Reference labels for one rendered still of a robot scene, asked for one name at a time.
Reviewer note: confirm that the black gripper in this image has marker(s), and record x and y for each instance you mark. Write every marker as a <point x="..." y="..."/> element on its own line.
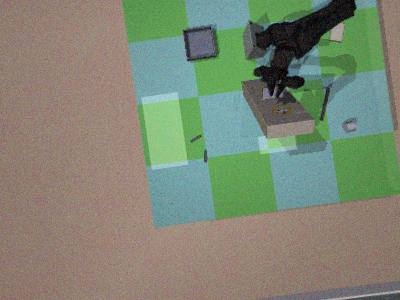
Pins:
<point x="294" y="82"/>

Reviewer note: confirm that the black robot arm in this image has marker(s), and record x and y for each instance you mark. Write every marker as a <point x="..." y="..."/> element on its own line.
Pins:
<point x="306" y="33"/>

